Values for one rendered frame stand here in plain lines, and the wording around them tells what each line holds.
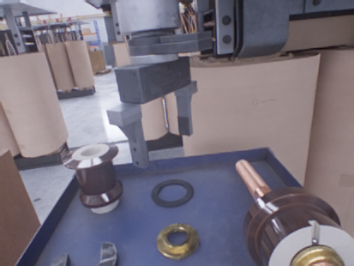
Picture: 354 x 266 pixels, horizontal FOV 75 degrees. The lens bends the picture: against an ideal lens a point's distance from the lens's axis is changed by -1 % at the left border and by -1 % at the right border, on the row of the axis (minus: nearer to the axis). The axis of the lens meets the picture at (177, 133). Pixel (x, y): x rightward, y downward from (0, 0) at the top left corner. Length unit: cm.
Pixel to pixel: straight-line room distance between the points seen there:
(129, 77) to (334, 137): 75
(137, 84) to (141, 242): 24
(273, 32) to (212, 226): 51
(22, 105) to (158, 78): 225
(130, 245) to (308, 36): 76
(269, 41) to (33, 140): 232
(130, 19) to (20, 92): 222
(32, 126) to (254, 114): 221
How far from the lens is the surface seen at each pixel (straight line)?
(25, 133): 263
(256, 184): 41
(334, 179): 101
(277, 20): 71
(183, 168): 54
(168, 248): 37
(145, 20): 34
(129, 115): 32
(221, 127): 68
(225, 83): 64
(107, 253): 38
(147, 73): 33
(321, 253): 28
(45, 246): 46
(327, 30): 91
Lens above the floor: 116
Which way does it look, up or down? 22 degrees down
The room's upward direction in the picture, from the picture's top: 6 degrees counter-clockwise
